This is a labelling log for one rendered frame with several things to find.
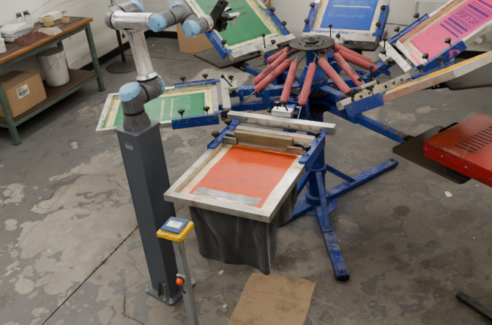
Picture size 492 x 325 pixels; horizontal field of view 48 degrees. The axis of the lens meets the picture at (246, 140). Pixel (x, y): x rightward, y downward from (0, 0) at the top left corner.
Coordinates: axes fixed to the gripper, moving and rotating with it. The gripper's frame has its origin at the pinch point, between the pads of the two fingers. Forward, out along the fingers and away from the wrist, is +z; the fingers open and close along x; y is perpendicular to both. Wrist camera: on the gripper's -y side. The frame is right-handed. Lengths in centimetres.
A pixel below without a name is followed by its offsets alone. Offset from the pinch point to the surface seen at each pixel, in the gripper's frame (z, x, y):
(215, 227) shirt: -41, 52, 90
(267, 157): 3, 46, 68
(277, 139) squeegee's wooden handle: 8, 46, 58
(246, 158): -3, 37, 73
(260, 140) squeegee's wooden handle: 6, 37, 64
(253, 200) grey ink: -36, 63, 64
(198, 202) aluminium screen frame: -53, 43, 71
